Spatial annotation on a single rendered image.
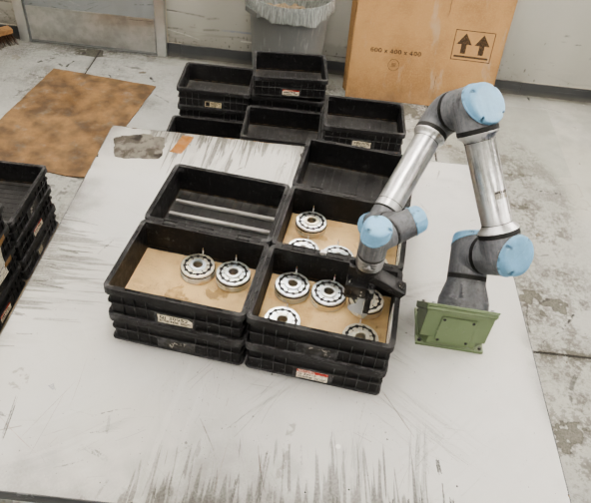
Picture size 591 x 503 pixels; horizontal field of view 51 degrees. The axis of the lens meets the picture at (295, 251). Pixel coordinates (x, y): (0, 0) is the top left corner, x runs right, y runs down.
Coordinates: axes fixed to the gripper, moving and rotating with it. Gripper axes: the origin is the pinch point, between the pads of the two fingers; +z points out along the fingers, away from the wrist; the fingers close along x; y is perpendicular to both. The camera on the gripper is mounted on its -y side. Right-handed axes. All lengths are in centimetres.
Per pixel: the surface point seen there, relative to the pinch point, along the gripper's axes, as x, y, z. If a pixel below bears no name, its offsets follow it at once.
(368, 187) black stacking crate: -61, 6, 9
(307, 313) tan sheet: 4.2, 16.1, 2.0
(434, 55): -282, -22, 83
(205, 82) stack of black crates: -187, 109, 68
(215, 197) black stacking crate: -39, 57, 7
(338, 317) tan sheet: 3.3, 7.2, 2.1
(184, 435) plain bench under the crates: 44, 41, 11
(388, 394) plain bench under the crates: 17.9, -11.0, 13.7
